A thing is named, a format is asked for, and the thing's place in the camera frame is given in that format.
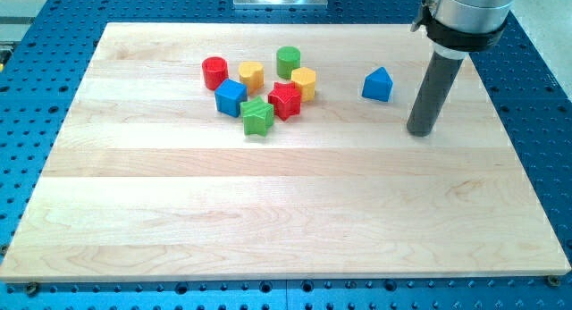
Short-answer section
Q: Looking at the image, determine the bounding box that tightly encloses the blue triangle block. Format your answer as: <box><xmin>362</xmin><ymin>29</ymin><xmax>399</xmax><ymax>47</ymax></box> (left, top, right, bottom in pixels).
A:
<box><xmin>362</xmin><ymin>67</ymin><xmax>393</xmax><ymax>102</ymax></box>

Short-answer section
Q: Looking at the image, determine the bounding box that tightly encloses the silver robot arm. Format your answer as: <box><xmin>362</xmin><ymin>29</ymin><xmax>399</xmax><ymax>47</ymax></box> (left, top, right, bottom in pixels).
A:
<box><xmin>411</xmin><ymin>0</ymin><xmax>514</xmax><ymax>60</ymax></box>

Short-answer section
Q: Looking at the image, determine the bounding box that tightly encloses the light wooden board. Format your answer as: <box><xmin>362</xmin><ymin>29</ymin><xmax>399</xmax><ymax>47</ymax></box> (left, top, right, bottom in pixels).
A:
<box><xmin>1</xmin><ymin>22</ymin><xmax>570</xmax><ymax>282</ymax></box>

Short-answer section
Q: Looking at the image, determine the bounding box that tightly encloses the green star block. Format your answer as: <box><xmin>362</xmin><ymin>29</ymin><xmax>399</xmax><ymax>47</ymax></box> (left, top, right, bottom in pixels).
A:
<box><xmin>240</xmin><ymin>96</ymin><xmax>274</xmax><ymax>137</ymax></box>

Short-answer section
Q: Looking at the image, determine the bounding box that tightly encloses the red star block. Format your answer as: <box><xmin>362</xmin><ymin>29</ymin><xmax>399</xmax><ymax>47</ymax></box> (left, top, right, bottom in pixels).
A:
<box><xmin>267</xmin><ymin>82</ymin><xmax>301</xmax><ymax>121</ymax></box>

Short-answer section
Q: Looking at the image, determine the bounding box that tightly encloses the yellow hexagon block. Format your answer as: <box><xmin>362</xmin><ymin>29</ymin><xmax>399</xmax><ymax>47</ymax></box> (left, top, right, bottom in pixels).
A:
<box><xmin>290</xmin><ymin>67</ymin><xmax>316</xmax><ymax>102</ymax></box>

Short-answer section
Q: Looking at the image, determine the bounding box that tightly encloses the blue cube block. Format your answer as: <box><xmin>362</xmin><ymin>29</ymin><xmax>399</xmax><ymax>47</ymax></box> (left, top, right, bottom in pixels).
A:
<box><xmin>214</xmin><ymin>79</ymin><xmax>248</xmax><ymax>117</ymax></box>

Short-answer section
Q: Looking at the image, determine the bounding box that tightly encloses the yellow heart block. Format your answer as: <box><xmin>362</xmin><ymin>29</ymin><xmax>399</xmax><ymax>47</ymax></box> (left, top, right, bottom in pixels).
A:
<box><xmin>238</xmin><ymin>61</ymin><xmax>265</xmax><ymax>95</ymax></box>

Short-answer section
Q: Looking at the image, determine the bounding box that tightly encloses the green cylinder block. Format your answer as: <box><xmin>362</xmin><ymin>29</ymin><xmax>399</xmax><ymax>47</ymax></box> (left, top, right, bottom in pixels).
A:
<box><xmin>276</xmin><ymin>46</ymin><xmax>301</xmax><ymax>80</ymax></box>

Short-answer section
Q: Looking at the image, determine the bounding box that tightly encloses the red cylinder block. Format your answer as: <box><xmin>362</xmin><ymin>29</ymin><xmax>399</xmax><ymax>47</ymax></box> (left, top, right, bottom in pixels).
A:
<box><xmin>202</xmin><ymin>56</ymin><xmax>229</xmax><ymax>90</ymax></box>

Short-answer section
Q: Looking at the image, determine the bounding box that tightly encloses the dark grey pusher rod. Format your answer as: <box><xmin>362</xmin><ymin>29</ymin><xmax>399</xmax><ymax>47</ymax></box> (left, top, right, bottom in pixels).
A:
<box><xmin>406</xmin><ymin>52</ymin><xmax>463</xmax><ymax>137</ymax></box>

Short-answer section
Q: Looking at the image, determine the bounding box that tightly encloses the blue perforated table plate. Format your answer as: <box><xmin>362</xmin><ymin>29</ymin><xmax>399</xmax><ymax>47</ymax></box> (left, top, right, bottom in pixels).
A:
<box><xmin>1</xmin><ymin>0</ymin><xmax>571</xmax><ymax>309</ymax></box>

